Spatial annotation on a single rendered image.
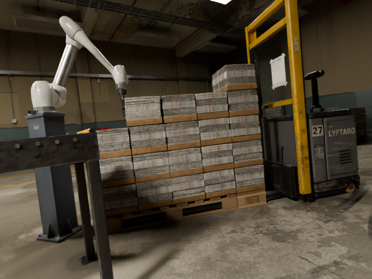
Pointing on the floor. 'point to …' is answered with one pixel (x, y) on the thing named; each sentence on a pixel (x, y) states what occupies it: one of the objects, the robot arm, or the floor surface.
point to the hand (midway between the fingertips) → (124, 113)
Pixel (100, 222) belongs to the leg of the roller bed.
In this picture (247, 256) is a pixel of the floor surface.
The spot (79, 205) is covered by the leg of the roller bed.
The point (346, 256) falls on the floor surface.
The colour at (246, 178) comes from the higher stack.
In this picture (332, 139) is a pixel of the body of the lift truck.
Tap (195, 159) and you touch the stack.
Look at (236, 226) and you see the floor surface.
